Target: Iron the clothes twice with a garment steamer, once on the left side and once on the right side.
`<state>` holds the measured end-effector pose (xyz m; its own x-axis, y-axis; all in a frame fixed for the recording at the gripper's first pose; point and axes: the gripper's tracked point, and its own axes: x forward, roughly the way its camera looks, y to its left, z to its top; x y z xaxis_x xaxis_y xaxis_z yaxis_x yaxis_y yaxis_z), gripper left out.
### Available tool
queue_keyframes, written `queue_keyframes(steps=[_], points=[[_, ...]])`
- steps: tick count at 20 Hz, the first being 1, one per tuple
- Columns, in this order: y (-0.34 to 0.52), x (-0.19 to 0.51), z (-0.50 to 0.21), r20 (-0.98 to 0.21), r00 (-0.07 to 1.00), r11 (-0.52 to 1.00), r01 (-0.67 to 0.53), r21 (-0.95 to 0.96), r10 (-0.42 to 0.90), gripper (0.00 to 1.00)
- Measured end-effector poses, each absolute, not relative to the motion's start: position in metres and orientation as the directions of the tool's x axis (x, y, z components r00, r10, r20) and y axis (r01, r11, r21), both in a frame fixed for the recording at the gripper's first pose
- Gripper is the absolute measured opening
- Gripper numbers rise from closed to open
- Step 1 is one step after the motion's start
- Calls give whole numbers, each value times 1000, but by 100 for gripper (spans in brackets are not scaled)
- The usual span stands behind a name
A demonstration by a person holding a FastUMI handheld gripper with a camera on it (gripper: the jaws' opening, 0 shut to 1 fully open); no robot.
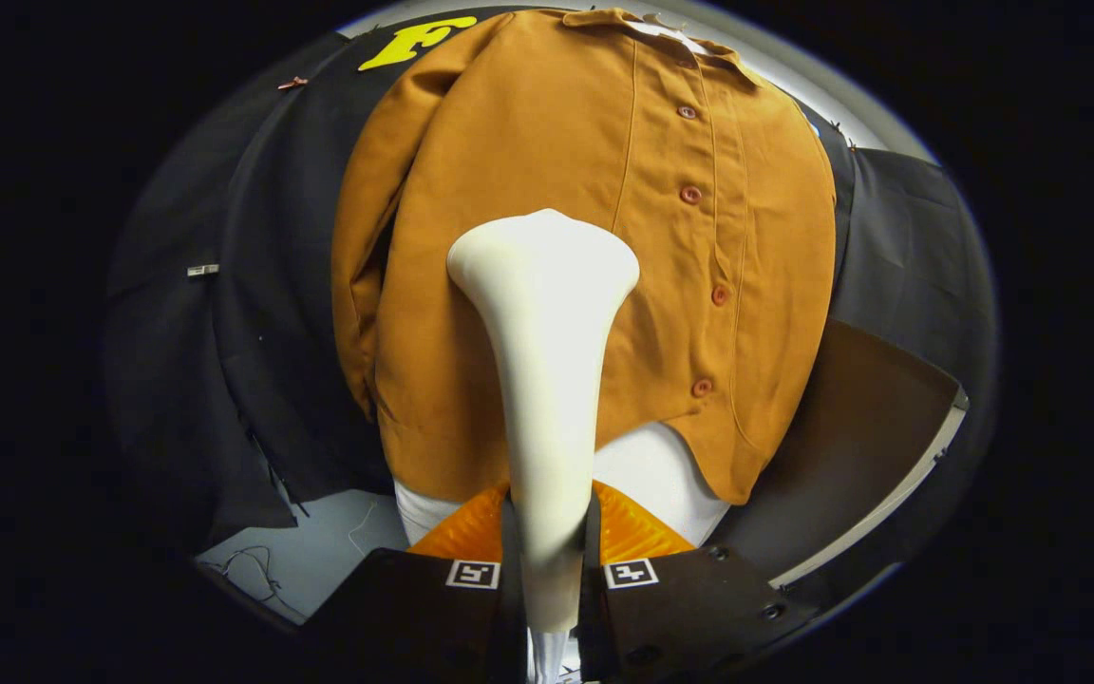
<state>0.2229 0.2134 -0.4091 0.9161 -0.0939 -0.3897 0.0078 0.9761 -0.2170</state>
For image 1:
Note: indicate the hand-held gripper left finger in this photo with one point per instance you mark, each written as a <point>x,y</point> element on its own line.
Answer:
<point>512,608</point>

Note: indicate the small silver clip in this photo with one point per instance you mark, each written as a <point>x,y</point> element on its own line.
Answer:
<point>203,271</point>

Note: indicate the white mannequin torso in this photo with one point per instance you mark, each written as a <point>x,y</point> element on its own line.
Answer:
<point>661,475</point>

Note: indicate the grey cabinet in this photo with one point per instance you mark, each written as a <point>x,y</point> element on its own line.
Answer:
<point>860,427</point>

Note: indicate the black backdrop cloth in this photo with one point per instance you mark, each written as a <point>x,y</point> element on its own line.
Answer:
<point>253,313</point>

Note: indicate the small red clip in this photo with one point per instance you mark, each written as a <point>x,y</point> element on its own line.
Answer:
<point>292,83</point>

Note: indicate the orange button-up shirt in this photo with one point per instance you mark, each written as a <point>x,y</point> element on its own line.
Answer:
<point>509,123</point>

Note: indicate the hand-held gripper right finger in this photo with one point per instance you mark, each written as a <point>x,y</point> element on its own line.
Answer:
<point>593,608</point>

